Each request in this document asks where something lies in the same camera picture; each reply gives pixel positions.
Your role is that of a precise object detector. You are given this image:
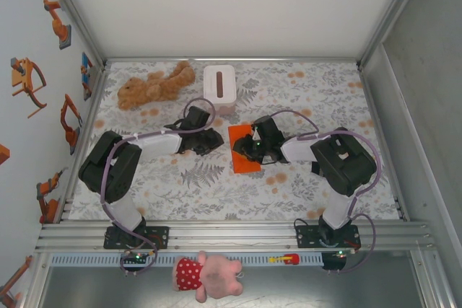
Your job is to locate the orange cloth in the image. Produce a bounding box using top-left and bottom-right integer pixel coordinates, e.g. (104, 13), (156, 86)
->
(227, 123), (263, 174)

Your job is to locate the floral tablecloth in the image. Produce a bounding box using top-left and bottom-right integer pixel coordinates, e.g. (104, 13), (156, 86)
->
(68, 61), (401, 221)

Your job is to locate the white tissue box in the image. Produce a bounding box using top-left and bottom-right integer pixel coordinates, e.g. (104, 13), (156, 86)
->
(202, 65), (238, 116)

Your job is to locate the brown teddy bear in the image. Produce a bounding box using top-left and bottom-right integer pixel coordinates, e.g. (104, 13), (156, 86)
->
(117, 60), (196, 111)

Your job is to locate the red yellow toy tool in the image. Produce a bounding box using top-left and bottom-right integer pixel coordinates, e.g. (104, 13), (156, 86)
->
(269, 252), (300, 266)

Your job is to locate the pink plush toy dotted dress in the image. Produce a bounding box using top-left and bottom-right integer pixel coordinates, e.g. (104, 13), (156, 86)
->
(171, 250), (244, 304)

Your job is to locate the blue orange machine sticker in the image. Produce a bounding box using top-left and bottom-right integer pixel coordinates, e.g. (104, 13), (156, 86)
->
(79, 51), (104, 102)

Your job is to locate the orange gripper claw sticker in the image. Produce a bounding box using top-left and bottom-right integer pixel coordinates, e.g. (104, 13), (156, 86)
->
(9, 57), (48, 119)

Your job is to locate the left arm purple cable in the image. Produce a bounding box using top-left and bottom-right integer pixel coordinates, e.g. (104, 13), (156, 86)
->
(100, 97), (217, 276)

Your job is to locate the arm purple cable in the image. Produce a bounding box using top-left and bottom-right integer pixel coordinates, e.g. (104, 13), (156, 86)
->
(100, 97), (217, 276)
(269, 109), (380, 276)

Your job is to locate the thin aluminium frame rail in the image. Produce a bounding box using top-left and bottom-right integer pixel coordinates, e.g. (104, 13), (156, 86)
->
(104, 56), (362, 64)

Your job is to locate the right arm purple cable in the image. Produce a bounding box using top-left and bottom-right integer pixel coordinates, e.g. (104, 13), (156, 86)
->
(269, 109), (380, 276)

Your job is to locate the wide aluminium frame beam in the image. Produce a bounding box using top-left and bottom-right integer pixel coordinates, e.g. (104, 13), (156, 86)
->
(34, 219), (432, 253)

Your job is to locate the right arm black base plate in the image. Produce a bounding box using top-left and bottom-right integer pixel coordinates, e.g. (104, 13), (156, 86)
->
(295, 224), (361, 250)

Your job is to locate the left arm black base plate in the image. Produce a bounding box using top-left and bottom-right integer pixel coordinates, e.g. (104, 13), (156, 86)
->
(103, 226), (170, 250)

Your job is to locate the aluminium side rail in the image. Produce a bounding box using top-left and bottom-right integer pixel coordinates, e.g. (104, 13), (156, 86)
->
(359, 64), (409, 222)
(57, 66), (109, 222)

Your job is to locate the white slotted cable duct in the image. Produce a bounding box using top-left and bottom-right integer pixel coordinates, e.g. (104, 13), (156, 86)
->
(50, 252), (324, 268)

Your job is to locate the aluminium frame post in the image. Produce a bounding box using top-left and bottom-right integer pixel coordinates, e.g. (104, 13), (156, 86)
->
(355, 0), (434, 67)
(39, 0), (109, 69)

